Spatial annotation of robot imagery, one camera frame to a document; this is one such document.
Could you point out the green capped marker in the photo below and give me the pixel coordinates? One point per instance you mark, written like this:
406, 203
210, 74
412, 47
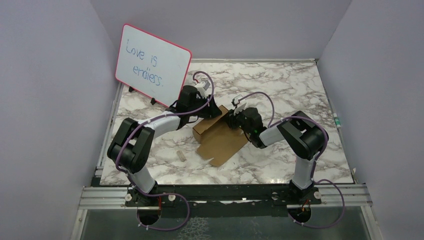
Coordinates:
336, 121

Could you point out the brown cardboard box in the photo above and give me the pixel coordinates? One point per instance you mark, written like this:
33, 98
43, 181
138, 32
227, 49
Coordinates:
218, 143

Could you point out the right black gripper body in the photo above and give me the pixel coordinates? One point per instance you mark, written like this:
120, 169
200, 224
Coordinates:
238, 120

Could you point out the white board with pink frame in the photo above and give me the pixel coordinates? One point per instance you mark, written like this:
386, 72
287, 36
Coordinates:
151, 65

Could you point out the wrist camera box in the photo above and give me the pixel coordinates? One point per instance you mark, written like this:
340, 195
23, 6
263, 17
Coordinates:
202, 88
238, 106

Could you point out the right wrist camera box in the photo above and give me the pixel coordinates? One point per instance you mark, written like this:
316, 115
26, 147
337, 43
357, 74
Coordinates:
238, 106

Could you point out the small cork stopper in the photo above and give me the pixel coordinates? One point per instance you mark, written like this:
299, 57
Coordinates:
181, 155

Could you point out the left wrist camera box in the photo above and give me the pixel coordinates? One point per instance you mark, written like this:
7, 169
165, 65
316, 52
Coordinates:
202, 88

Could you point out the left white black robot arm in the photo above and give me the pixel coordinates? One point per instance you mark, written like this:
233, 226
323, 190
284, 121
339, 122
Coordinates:
131, 145

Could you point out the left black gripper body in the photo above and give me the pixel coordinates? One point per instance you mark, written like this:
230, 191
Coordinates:
199, 102

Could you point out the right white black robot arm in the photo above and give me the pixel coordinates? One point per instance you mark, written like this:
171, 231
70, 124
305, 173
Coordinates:
306, 138

